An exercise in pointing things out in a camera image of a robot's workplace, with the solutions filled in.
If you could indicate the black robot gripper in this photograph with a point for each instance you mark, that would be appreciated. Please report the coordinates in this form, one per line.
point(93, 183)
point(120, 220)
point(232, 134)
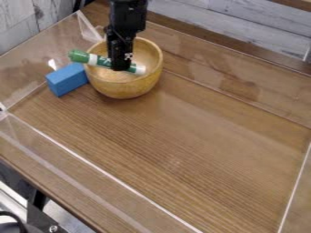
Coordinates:
point(127, 22)

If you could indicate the green white dry-erase marker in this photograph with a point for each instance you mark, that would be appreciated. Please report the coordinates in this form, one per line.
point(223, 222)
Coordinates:
point(101, 61)

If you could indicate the brown wooden bowl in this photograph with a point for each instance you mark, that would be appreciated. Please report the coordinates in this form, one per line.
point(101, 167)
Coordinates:
point(120, 84)

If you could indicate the blue rectangular block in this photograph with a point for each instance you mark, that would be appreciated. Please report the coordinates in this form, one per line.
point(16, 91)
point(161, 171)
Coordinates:
point(67, 79)

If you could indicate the black table leg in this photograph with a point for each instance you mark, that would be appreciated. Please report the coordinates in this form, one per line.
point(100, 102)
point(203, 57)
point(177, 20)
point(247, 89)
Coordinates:
point(39, 200)

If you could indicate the clear acrylic corner bracket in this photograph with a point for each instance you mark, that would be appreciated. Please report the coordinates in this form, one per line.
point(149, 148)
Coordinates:
point(91, 33)

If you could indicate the clear acrylic tray wall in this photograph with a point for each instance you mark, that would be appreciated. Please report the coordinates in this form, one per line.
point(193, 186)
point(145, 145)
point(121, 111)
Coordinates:
point(100, 199)

